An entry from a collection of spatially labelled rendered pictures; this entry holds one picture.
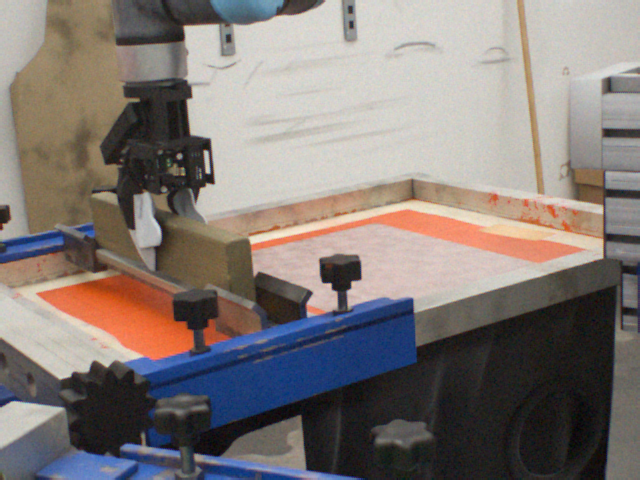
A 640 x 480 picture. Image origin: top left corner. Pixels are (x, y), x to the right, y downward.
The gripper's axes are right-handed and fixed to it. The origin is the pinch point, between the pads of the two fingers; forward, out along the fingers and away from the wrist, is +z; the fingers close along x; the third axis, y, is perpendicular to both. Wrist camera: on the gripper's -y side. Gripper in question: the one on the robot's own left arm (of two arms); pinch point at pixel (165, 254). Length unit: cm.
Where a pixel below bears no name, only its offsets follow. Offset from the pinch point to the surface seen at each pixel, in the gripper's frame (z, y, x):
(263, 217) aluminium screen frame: 4.7, -25.5, 28.4
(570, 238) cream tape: 7, 11, 54
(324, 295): 7.0, 8.0, 16.3
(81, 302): 7.0, -12.2, -6.2
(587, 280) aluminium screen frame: 5.7, 29.1, 38.2
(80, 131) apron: 12, -195, 68
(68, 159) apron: 19, -193, 63
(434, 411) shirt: 19.5, 20.9, 21.7
